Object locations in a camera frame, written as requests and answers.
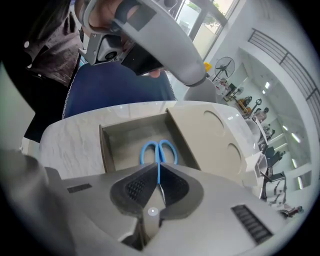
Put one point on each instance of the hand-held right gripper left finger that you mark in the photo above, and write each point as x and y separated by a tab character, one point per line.
95	200

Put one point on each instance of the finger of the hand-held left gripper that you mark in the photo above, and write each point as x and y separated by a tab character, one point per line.
172	42

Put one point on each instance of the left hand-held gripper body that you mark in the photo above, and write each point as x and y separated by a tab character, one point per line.
143	62

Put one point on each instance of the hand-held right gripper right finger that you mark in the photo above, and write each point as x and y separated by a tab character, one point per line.
215	212

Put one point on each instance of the beige organizer tray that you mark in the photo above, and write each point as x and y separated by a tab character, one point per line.
202	135

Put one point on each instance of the person's left hand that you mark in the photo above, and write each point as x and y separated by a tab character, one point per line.
105	15

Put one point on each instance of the large window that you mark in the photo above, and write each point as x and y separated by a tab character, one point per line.
202	22

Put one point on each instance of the blue mesh chair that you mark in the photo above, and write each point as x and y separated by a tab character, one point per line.
112	87

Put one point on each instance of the white pen holder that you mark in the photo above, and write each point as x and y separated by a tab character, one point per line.
253	172

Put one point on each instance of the grey shell chair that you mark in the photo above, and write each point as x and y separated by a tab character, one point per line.
200	92
252	128

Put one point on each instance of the black standing fan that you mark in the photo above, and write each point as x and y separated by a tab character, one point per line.
225	66

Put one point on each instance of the black pen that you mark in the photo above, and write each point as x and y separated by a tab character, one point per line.
266	177

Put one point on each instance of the black office chair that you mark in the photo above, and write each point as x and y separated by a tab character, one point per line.
273	155
275	185

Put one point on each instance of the person's dark clothing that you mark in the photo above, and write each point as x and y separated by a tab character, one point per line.
37	62

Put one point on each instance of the black balcony railing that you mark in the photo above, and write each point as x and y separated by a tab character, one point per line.
295	65

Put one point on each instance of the gripper fisheye camera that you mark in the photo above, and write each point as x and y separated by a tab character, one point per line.
110	51

